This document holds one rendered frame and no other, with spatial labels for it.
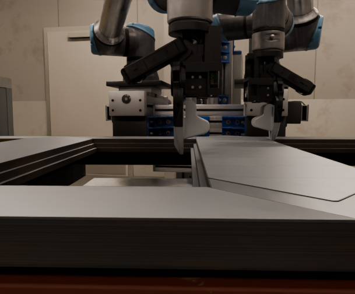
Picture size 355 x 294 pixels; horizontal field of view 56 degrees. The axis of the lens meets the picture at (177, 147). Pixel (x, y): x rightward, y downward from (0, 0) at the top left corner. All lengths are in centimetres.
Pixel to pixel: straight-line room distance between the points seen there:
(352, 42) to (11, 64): 484
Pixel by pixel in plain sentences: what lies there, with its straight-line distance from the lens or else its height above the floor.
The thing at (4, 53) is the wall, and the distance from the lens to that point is 593.
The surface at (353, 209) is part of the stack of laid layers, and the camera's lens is 26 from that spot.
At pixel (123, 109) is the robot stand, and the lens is 124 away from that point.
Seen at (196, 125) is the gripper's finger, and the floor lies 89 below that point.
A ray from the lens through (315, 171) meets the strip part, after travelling 40.
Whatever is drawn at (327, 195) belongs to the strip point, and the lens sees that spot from 29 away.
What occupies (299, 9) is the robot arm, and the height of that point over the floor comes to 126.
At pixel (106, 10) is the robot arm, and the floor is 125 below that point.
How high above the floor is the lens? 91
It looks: 6 degrees down
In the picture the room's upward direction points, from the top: straight up
